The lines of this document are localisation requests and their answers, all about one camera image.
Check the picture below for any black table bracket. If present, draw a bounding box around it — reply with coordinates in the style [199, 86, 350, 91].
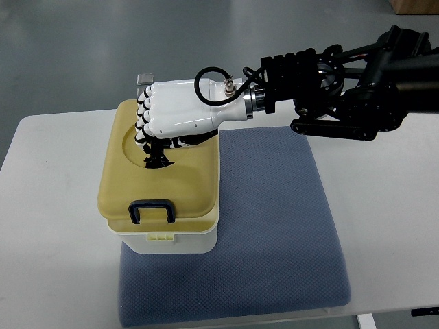
[411, 307, 439, 317]

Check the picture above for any white storage box base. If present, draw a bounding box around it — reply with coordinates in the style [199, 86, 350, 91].
[108, 207, 219, 254]

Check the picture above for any cardboard box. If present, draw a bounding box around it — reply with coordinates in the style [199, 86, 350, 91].
[390, 0, 438, 15]

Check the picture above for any white table leg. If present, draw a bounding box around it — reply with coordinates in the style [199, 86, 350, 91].
[356, 313, 377, 329]

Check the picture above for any yellow box lid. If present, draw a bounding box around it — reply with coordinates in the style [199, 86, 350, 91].
[97, 99, 220, 233]

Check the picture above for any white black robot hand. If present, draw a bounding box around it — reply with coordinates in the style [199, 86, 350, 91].
[134, 78, 254, 149]

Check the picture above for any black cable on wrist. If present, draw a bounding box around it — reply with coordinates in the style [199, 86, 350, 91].
[193, 66, 272, 105]

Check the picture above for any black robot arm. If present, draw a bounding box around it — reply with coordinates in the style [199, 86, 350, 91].
[243, 26, 438, 141]

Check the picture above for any blue grey cushion mat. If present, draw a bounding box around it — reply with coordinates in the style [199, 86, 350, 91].
[119, 127, 351, 327]

